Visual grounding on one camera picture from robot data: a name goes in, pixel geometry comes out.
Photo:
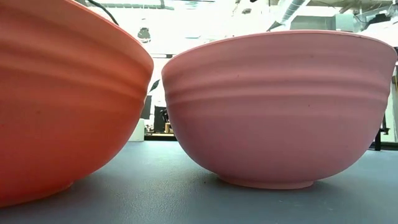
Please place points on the large pink bowl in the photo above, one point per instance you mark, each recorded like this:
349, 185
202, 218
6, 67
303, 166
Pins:
273, 109

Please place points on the large red bowl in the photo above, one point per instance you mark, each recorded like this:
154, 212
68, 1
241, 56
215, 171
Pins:
62, 102

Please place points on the small wooden stand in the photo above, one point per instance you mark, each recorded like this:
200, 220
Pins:
168, 128

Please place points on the black monitor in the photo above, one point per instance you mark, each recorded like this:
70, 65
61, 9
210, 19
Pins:
159, 118

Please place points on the dark monitor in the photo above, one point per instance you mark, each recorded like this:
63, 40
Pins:
146, 107

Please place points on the snake plant in white pot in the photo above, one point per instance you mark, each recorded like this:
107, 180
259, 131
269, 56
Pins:
138, 130

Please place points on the blue table mat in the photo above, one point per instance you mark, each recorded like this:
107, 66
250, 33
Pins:
174, 177

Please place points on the black table frame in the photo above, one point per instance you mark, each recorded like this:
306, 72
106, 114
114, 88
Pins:
161, 137

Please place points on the black ceiling camera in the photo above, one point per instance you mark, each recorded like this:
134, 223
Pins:
144, 34

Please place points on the silver ventilation duct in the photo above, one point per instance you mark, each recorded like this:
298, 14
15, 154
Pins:
287, 12

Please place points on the wooden shelf with black frame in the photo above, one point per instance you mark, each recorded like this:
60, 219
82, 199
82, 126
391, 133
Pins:
377, 140

